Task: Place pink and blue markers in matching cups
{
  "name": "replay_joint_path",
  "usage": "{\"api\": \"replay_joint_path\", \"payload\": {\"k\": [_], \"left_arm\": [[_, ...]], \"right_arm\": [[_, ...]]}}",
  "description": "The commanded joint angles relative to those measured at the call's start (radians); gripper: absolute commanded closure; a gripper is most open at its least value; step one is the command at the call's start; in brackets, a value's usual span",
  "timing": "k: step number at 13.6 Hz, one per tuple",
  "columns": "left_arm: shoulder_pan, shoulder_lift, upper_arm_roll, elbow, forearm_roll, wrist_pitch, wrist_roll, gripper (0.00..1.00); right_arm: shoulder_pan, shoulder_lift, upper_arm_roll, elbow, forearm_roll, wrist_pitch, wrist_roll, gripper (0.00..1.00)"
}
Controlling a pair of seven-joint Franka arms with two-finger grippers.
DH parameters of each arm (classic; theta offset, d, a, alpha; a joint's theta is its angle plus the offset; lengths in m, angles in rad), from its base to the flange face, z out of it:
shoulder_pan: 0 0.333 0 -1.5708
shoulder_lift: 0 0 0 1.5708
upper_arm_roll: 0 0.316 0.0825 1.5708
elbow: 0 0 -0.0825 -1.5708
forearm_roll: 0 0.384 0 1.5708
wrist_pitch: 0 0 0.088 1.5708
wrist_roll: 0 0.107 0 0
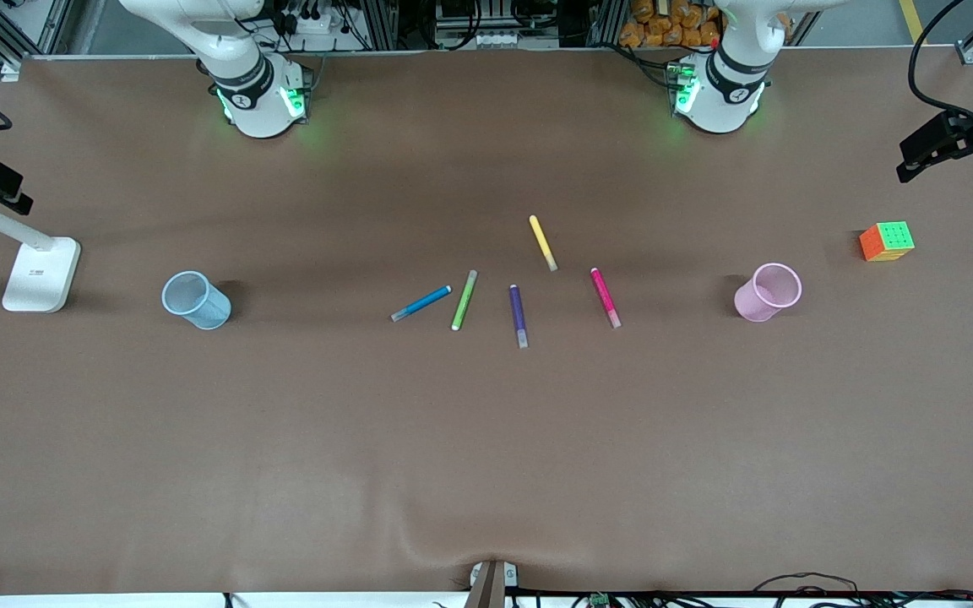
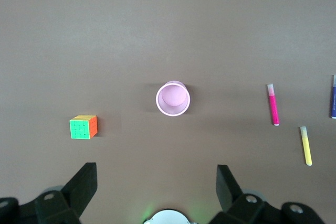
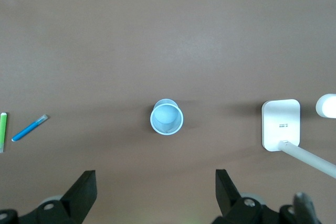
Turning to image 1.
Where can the pink marker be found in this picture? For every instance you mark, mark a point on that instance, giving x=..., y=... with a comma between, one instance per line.
x=605, y=297

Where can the blue marker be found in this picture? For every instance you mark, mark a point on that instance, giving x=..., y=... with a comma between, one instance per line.
x=421, y=304

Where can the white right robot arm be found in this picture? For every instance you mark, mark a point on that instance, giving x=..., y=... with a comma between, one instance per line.
x=254, y=101

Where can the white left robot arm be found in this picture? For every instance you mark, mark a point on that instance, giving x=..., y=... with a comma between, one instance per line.
x=727, y=93

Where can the white lamp stand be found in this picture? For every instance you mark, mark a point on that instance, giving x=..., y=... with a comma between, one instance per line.
x=40, y=274

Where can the colourful puzzle cube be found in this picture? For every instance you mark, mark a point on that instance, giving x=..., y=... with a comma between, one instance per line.
x=885, y=243

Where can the light blue plastic cup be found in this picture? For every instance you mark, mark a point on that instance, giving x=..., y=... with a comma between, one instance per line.
x=198, y=302

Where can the pink plastic cup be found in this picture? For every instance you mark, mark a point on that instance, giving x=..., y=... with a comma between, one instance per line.
x=763, y=294

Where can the orange snack packages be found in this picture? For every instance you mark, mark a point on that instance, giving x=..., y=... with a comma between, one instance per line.
x=672, y=24

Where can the white power strip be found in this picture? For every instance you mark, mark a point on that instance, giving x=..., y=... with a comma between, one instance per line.
x=317, y=23

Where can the yellow marker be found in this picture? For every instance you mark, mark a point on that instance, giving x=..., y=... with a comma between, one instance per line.
x=542, y=241

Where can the purple marker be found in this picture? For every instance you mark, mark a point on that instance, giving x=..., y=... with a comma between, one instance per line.
x=518, y=314

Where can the green marker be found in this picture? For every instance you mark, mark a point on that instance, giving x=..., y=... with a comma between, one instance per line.
x=464, y=301

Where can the small green circuit board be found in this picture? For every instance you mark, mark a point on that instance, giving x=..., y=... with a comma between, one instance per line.
x=598, y=600

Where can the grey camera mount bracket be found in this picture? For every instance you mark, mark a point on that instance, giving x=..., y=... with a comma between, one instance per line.
x=491, y=584

